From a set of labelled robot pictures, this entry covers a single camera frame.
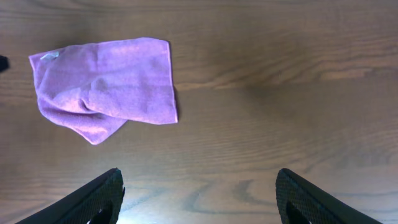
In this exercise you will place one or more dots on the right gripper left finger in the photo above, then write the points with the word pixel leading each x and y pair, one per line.
pixel 98 201

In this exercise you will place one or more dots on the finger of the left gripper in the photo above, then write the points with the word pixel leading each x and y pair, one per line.
pixel 4 63

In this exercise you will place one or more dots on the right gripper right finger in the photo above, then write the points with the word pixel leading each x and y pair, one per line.
pixel 299 201

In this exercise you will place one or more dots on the purple microfiber cloth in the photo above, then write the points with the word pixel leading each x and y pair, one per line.
pixel 95 88

